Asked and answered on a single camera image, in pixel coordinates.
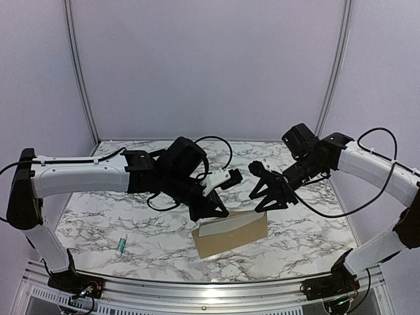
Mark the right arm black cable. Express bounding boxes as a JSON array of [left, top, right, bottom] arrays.
[[278, 127, 400, 218]]

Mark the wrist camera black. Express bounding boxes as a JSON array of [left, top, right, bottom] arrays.
[[282, 123, 319, 160], [220, 169, 243, 190]]

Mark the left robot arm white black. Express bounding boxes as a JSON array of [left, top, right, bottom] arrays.
[[4, 144, 234, 292]]

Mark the cream letter paper sheet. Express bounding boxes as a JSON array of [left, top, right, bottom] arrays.
[[198, 211, 263, 237]]

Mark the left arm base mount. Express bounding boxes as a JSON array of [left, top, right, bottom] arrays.
[[43, 249, 105, 299]]

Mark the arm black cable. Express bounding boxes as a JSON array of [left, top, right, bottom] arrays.
[[146, 136, 233, 211], [278, 127, 400, 218]]

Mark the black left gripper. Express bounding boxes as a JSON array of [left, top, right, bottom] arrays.
[[163, 170, 230, 223]]

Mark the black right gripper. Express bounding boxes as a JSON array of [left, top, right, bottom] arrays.
[[250, 155, 327, 213]]

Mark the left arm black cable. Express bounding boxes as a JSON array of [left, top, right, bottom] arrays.
[[146, 136, 233, 211]]

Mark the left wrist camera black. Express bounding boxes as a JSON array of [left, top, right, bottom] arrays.
[[220, 169, 243, 190]]

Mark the white green glue stick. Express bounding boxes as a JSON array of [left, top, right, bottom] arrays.
[[115, 232, 127, 257]]

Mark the brown kraft paper envelope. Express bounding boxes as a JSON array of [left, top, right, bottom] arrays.
[[192, 211, 268, 259]]

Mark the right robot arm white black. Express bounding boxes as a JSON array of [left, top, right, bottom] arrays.
[[249, 129, 419, 294]]

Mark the aluminium table front rail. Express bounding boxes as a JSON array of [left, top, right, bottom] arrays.
[[11, 261, 396, 314]]

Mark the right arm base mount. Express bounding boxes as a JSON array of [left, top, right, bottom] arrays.
[[299, 276, 360, 301]]

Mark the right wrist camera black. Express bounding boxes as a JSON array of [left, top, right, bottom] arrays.
[[282, 123, 319, 160]]

